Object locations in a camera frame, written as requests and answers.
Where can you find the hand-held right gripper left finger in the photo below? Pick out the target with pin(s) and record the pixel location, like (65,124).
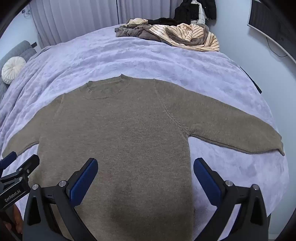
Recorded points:
(84,180)

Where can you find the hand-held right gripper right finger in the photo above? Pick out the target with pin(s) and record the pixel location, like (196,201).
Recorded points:
(205,180)

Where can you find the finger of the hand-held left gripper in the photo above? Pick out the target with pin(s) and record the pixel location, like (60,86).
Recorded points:
(27,165)
(8,160)

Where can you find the olive knit sweater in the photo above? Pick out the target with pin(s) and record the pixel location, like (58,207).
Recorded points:
(129,139)

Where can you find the person's left hand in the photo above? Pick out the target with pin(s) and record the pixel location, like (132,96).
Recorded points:
(18,219)

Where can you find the round white cushion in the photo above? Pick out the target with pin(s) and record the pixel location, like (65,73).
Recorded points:
(12,69)

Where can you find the grey upholstered headboard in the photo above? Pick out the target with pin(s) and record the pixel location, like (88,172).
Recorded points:
(16,49)

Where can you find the lavender plush blanket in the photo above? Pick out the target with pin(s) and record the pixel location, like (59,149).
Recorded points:
(138,58)

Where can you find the cream striped garment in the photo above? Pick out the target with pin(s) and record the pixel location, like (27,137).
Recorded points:
(185,37)

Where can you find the white pleated curtains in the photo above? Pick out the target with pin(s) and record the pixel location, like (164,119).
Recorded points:
(81,18)

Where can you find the grey-brown fleece garment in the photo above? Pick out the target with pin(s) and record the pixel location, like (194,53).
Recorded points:
(138,32)

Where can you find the black garment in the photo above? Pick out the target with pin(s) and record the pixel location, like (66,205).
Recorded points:
(164,21)

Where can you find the white quilted garment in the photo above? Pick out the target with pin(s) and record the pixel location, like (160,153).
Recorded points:
(200,14)

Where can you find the black hanging jacket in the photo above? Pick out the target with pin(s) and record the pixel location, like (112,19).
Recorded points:
(185,11)

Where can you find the wall-mounted television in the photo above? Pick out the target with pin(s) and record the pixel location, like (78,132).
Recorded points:
(266,20)

